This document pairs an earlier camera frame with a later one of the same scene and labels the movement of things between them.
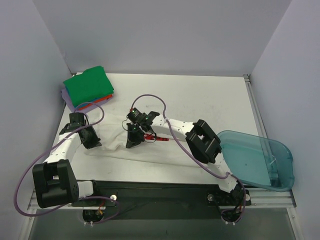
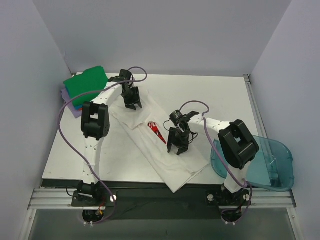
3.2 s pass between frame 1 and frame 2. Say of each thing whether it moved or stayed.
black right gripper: moved
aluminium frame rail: stayed
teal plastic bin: stayed
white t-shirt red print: moved
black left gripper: moved
